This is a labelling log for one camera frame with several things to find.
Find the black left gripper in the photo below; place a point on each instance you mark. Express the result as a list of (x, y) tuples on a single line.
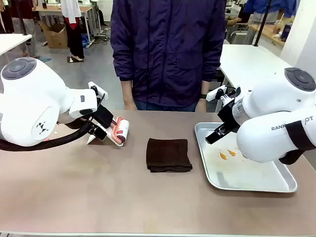
[(104, 118)]

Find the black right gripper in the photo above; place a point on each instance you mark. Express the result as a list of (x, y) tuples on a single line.
[(228, 116)]

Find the dark brown cloth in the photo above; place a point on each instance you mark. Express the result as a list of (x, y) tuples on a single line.
[(168, 154)]

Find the person's right forearm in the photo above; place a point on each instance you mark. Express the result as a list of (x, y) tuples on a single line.
[(126, 90)]

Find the person's left forearm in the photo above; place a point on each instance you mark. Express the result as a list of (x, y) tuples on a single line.
[(205, 87)]

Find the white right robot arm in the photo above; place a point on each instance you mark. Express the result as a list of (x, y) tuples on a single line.
[(269, 108)]

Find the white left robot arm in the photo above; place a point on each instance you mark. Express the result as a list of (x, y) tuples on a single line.
[(29, 103)]

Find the person's left hand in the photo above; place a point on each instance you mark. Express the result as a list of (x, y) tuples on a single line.
[(202, 105)]

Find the person's right hand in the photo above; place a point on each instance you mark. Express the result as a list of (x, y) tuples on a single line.
[(129, 105)]

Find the white bent sheet stand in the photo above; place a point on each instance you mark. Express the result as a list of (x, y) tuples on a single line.
[(91, 140)]

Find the orange sauce blob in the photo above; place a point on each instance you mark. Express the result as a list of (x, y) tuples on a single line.
[(232, 152), (223, 155)]

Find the black wrist watch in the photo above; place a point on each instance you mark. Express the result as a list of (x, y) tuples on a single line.
[(203, 96)]

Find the silver metal tray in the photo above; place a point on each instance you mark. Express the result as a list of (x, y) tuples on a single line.
[(234, 177)]

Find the blue jeans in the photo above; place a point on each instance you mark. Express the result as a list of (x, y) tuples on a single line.
[(168, 106)]

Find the large white side table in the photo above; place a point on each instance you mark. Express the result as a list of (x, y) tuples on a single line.
[(247, 66)]

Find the blue floor mat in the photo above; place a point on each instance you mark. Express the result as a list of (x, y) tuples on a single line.
[(45, 58)]

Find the person's purple jacket torso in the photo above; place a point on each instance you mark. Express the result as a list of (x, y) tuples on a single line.
[(168, 49)]

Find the mannequin in black trousers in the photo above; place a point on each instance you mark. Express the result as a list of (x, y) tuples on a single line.
[(74, 34)]

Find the brown cardboard box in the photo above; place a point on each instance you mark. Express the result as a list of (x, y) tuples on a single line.
[(58, 37)]

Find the wooden workbench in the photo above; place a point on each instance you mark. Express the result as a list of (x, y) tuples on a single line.
[(269, 32)]

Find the black stand pole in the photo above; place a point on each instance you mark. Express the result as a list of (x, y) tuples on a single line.
[(262, 24)]

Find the wood top background desk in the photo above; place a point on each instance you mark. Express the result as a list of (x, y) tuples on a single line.
[(84, 10)]

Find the clear plastic drink cup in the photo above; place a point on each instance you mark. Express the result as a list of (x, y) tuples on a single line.
[(278, 28)]

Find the small white side table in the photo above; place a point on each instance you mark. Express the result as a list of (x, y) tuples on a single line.
[(12, 42)]

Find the dark blue carton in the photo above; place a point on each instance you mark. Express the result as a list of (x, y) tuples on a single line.
[(287, 32)]

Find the bystander in grey trousers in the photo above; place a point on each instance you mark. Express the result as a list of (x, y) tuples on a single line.
[(27, 27)]

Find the black tripod pole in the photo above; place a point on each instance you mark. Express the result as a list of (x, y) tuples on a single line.
[(22, 17)]

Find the bystander in blue jacket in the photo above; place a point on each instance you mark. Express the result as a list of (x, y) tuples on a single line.
[(271, 6)]

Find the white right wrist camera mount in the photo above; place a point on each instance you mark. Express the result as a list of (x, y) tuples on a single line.
[(214, 93)]

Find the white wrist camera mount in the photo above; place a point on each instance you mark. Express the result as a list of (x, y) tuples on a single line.
[(214, 93), (95, 87)]

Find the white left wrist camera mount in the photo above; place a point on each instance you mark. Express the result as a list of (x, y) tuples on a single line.
[(95, 87)]

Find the black mannequin base plate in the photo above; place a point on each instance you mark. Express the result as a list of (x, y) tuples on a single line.
[(75, 59)]

